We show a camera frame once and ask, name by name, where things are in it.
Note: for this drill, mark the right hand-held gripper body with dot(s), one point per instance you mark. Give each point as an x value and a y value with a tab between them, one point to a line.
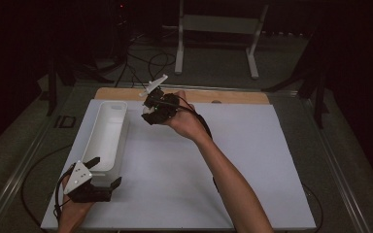
166	106

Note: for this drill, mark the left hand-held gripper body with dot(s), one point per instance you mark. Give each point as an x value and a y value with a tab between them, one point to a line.
79	178

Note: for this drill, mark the long white plastic bin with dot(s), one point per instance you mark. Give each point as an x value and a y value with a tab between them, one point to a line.
105	139

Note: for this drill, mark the person's right hand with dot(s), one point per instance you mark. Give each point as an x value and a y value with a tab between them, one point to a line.
187	123

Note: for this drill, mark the person's left hand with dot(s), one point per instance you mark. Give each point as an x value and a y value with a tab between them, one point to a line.
73	212

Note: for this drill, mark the white flat board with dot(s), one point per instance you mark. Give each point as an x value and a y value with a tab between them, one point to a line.
162	181

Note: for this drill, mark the black tripod stand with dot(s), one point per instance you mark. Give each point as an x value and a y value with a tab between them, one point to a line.
52	90
319	103

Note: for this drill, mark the small black rectangular frame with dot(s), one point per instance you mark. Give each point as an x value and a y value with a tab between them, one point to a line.
67	122

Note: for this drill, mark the white metal stand frame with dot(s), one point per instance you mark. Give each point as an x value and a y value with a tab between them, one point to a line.
220	24

